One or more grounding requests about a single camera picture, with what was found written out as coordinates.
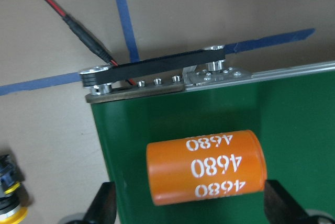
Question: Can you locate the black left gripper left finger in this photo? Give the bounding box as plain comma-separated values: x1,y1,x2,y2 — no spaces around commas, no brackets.
83,182,117,224

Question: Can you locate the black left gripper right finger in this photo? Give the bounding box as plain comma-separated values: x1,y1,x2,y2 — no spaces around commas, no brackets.
264,180,314,223

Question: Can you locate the orange cylinder with 4680 print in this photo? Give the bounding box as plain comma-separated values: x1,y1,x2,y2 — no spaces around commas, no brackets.
146,130,267,206

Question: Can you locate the yellow mushroom push button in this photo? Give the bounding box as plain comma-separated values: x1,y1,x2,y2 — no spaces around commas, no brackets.
1,154,28,224

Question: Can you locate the green conveyor belt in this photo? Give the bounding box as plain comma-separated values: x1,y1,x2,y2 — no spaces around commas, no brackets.
86,61,334,223

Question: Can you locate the red black power cable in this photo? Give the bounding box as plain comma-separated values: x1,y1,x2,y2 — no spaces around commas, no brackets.
16,0,137,86

